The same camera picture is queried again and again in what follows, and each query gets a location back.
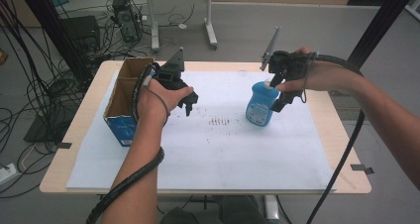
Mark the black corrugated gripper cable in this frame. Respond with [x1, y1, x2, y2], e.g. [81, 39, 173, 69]
[86, 62, 165, 224]
[305, 52, 367, 224]

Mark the white power strip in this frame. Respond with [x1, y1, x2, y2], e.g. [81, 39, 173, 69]
[0, 163, 18, 187]

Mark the person's left hand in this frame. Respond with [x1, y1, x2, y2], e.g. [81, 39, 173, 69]
[136, 78, 195, 126]

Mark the person's leg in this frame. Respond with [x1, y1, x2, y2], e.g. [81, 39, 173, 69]
[219, 194, 269, 224]
[159, 205, 201, 224]

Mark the white standing desk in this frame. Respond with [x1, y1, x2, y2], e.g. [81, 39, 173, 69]
[125, 0, 247, 54]

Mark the black equipment box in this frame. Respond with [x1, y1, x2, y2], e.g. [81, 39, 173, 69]
[60, 15, 102, 54]

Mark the blue cardboard box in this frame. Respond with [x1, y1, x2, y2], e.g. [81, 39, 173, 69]
[102, 56, 157, 148]

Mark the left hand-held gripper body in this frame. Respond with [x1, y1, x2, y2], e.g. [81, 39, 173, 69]
[152, 47, 191, 91]

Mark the grey ribbed floor mat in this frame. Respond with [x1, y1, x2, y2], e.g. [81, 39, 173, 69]
[325, 89, 366, 122]

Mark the black computer tower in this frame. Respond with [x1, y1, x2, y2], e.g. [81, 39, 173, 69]
[111, 0, 143, 44]

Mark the blue plastic bottle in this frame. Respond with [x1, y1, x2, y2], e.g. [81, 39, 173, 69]
[245, 80, 281, 128]

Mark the tangle of black floor cables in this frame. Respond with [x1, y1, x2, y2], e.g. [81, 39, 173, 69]
[0, 0, 115, 198]

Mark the person's right leg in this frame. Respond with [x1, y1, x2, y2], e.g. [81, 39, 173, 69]
[219, 194, 269, 224]

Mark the black corrugated left gripper cable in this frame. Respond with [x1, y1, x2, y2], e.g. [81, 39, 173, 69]
[86, 62, 165, 224]

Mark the person's right hand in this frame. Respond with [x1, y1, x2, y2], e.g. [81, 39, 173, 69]
[275, 46, 335, 93]

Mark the black corrugated right gripper cable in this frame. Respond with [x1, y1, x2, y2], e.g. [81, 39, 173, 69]
[305, 52, 367, 224]

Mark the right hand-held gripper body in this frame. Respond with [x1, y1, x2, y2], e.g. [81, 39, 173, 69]
[260, 26, 312, 83]

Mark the white table leg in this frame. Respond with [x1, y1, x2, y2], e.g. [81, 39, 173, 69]
[262, 194, 281, 222]

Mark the person's left leg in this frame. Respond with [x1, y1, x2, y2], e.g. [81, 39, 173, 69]
[159, 205, 201, 224]

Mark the white paper sheet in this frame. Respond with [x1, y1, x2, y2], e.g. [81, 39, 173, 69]
[65, 69, 336, 192]

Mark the black metal frame post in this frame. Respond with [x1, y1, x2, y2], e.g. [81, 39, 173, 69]
[14, 0, 95, 84]
[346, 0, 420, 69]

